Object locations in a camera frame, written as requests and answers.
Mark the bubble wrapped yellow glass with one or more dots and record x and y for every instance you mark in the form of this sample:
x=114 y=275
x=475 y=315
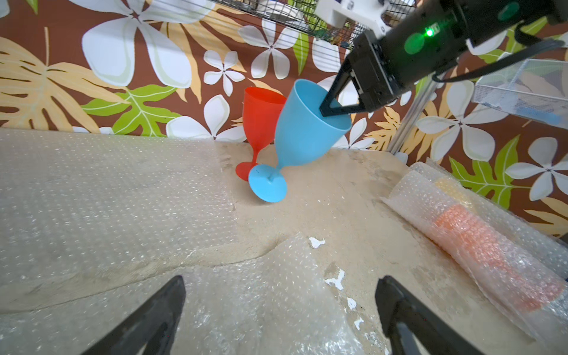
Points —
x=549 y=251

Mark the blue wine glass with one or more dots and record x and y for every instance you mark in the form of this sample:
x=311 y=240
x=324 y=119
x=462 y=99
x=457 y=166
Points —
x=302 y=136

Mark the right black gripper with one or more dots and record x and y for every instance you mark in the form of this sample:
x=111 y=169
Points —
x=430 y=41

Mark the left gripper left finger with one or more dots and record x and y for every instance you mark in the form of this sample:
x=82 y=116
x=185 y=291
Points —
x=151 y=328

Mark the bubble wrap of red glass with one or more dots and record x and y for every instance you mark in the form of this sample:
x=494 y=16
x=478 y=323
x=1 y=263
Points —
x=77 y=202

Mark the red wine glass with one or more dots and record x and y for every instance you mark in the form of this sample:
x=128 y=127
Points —
x=261 y=111

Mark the black wire basket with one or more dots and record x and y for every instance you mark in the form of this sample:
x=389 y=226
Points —
x=300 y=16

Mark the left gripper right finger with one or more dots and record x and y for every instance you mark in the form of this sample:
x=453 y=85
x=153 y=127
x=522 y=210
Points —
x=406 y=321

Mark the bubble blue glass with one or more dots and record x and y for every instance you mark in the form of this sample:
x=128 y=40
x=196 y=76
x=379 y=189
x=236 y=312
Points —
x=273 y=304

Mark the bubble orange glass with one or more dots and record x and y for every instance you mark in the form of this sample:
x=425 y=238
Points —
x=522 y=272

